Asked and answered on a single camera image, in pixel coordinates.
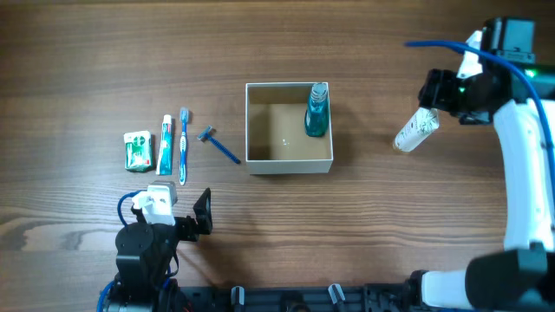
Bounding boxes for white lotion tube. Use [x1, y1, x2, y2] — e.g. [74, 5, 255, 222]
[393, 107, 440, 153]

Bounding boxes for green soap packet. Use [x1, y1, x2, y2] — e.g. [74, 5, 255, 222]
[123, 130, 153, 172]

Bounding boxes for blue mouthwash bottle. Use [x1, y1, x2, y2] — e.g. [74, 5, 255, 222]
[304, 82, 329, 137]

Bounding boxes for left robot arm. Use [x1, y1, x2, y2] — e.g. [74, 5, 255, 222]
[95, 188, 212, 312]

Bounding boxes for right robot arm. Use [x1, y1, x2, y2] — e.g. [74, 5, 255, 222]
[405, 16, 554, 311]

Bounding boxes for teal toothpaste tube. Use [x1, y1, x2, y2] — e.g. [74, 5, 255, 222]
[156, 114, 173, 175]

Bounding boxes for blue disposable razor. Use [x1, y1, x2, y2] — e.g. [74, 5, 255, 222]
[197, 126, 241, 165]

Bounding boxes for blue white toothbrush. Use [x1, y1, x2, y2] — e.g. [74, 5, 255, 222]
[180, 107, 189, 185]

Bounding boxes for white open cardboard box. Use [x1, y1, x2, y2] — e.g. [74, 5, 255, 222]
[245, 81, 334, 175]

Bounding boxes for right blue cable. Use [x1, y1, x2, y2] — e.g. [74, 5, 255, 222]
[404, 39, 555, 209]

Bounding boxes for blue cable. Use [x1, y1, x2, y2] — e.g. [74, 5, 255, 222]
[95, 189, 144, 312]
[404, 39, 555, 209]

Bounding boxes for left blue cable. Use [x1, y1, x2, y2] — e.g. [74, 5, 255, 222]
[95, 189, 144, 312]

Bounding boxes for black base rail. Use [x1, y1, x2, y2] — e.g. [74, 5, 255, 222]
[181, 283, 428, 312]

